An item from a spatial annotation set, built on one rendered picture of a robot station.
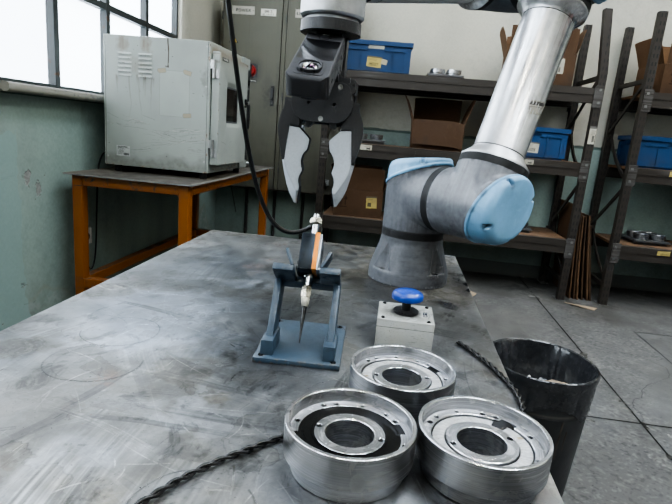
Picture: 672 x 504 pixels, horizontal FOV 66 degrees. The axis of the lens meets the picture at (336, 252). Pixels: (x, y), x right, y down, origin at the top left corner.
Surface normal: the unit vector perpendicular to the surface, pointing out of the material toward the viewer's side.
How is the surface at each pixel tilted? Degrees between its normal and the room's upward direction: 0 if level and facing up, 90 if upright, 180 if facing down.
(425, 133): 83
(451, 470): 90
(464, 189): 69
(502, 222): 97
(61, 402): 0
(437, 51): 90
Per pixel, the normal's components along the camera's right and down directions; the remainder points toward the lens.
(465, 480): -0.45, 0.16
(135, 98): -0.12, 0.22
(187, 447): 0.08, -0.97
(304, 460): -0.65, 0.12
